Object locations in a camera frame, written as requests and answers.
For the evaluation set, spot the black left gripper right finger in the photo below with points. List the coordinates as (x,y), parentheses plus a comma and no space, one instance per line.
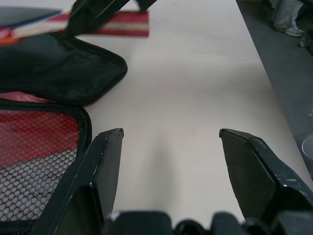
(254,176)

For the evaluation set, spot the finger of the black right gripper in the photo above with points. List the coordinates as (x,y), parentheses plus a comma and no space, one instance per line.
(93,14)
(146,4)

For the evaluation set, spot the black paddle case, red mesh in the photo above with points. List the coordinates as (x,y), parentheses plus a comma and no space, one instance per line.
(53,66)

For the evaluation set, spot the dark bundle on floor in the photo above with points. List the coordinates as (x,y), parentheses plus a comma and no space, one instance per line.
(306,42)

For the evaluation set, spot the person in grey trousers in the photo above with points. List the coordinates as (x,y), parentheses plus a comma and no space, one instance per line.
(286,12)

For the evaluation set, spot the white sneaker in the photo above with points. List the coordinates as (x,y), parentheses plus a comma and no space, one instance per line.
(292,31)

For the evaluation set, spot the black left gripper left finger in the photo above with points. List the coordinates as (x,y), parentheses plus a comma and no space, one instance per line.
(80,195)

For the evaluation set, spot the pale grey round object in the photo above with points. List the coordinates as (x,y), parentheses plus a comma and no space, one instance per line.
(308,148)

